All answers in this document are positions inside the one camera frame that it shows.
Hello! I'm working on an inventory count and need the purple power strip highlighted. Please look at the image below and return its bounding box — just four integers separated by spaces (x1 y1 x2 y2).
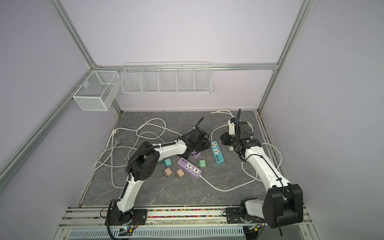
177 158 202 178
192 152 202 159

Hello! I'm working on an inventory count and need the black power strip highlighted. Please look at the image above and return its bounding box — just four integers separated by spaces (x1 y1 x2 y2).
179 152 191 160

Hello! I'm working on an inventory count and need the green plug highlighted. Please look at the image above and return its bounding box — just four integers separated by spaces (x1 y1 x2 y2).
198 160 206 169

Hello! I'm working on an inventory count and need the teal power strip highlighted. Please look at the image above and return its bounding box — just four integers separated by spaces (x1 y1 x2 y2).
211 141 225 165

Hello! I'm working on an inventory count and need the pink plug purple strip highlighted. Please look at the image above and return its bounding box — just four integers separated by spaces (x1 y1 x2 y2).
175 169 185 179
163 168 173 178

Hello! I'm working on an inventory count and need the teal plug purple strip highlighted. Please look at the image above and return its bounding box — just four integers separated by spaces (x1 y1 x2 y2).
163 159 172 168

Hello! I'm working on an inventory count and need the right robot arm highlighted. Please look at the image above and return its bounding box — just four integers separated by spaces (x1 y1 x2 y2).
220 118 304 228

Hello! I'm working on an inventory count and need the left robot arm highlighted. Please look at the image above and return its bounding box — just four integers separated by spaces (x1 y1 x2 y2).
113 127 211 214

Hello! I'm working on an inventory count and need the small white mesh basket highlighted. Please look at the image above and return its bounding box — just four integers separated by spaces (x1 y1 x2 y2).
73 70 121 112

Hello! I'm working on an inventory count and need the white cables right bundle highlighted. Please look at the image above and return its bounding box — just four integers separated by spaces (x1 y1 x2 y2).
209 109 283 181

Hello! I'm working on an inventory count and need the white cables bundle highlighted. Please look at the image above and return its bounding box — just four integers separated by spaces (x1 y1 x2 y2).
209 109 283 181
93 116 184 190

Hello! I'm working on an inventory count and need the white cable of lower strip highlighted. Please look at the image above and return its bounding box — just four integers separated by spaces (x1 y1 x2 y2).
199 161 262 193

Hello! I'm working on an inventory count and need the white cables left bundle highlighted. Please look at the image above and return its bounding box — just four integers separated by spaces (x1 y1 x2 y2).
93 116 184 190

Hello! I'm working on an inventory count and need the long white wire basket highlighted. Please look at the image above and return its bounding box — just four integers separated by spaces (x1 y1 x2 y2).
121 62 212 94

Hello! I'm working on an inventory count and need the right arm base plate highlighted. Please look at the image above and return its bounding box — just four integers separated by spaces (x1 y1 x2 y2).
222 207 265 224

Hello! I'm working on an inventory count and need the white vented cable duct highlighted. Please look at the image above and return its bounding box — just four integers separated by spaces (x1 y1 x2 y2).
67 226 245 240

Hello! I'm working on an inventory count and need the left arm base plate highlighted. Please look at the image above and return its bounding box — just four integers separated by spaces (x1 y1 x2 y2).
105 208 148 226

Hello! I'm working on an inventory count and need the aluminium frame rail front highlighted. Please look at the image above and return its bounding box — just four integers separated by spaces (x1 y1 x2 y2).
58 204 313 230

